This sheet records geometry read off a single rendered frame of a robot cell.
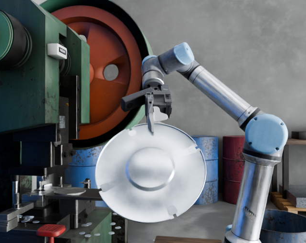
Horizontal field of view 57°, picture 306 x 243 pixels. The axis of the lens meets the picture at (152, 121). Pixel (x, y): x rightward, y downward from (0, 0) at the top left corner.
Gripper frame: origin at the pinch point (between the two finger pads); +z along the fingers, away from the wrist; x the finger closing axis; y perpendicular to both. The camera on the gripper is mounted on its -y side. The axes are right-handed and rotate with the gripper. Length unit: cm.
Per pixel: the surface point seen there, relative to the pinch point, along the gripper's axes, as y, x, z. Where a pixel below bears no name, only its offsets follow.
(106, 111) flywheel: -19, 44, -56
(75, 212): -27, 44, 2
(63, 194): -32, 39, -3
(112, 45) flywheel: -16, 18, -80
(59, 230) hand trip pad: -25.6, 19.1, 20.4
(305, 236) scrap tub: 87, 86, -3
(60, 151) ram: -33.3, 28.6, -16.0
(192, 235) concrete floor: 51, 203, -55
